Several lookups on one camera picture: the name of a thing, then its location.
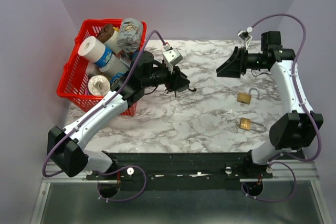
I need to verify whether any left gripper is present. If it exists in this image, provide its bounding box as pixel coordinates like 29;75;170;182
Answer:
142;63;191;93

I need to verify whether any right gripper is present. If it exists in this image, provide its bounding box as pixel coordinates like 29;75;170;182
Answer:
217;47;267;78

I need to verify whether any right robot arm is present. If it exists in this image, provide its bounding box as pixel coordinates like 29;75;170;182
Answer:
216;28;323;178

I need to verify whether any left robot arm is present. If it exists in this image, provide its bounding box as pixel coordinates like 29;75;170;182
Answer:
47;48;190;179

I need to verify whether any open brass padlock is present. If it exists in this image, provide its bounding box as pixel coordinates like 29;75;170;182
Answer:
237;88;260;104

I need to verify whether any brass padlock with keys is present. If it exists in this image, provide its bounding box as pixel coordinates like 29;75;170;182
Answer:
235;118;267;133

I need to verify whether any white blue labelled bottle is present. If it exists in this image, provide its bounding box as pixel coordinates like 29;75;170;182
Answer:
94;47;129;79

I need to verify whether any silver foil wrapped roll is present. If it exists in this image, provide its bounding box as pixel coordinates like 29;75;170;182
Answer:
88;75;110;96

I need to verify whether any brown chocolate wrapped item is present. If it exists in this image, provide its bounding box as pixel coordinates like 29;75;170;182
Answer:
96;23;115;43

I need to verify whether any white toilet paper roll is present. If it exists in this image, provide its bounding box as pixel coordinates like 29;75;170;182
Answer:
78;36;106;63

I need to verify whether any red plastic basket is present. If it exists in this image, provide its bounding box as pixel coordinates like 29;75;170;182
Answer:
56;18;148;117

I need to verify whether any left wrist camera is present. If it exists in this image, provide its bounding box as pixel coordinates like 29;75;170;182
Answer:
163;48;183;66

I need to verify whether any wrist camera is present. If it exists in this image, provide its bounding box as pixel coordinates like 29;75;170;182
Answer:
237;27;253;49
163;48;183;66

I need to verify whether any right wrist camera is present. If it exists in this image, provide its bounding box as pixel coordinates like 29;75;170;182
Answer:
237;27;253;49

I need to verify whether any black mounting rail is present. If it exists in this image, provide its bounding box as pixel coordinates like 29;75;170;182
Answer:
87;153;272;191

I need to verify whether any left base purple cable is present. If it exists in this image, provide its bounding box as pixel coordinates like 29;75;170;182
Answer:
94;165;147;203

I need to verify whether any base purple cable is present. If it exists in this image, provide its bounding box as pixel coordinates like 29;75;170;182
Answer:
240;161;297;202
94;165;147;203

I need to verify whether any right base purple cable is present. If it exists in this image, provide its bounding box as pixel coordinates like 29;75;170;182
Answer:
240;161;297;202

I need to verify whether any metal table frame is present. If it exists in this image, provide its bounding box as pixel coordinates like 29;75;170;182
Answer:
31;158;332;223

